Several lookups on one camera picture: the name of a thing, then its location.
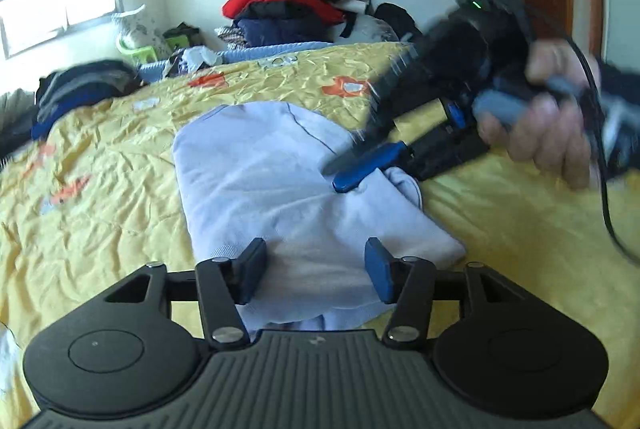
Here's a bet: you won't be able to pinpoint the pale lilac lace-trimmed garment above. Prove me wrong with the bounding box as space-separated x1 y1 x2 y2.
172 102 468 335

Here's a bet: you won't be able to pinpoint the yellow floral bedspread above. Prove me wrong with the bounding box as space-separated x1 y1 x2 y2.
0 40 640 429

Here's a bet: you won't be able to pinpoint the window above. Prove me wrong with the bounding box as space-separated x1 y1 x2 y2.
0 0 124 60

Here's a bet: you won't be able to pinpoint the white fabric bundle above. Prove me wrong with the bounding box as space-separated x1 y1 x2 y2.
347 12 397 44

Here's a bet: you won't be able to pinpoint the person's right hand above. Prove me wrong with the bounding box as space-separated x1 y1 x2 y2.
476 39 602 190

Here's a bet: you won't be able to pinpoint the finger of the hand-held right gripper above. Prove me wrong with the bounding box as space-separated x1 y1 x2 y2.
367 43 446 146
322 123 492 194

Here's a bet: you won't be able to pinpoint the black cable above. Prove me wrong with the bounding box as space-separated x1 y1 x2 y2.
520 2 640 266

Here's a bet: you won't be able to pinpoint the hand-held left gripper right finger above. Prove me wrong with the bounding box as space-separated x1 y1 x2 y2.
364 237 526 351

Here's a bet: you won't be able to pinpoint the light blue bed sheet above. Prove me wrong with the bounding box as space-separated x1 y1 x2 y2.
137 41 337 83

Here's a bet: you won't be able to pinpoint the grey cloth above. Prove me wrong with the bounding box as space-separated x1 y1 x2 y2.
0 88 40 166

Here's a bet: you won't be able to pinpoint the pile of dark clothes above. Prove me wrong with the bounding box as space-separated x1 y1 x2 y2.
32 58 147 143

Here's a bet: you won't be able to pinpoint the navy blue garment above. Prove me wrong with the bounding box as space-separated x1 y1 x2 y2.
235 16 337 48

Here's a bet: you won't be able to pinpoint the white floral pillow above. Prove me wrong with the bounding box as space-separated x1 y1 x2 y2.
114 4 169 52

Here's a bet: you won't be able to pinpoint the black backpack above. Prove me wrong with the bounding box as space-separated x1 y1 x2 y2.
372 2 424 43

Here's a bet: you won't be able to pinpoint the crumpled white plastic bags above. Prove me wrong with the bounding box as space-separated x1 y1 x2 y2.
162 45 224 78

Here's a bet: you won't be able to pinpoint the patterned folded cloth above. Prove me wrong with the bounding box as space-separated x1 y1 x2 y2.
214 25 249 49

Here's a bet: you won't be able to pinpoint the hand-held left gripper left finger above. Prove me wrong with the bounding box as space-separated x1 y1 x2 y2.
102 237 268 351

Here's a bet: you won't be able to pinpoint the green plastic stool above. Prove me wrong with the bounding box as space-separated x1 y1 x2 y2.
116 34 174 68

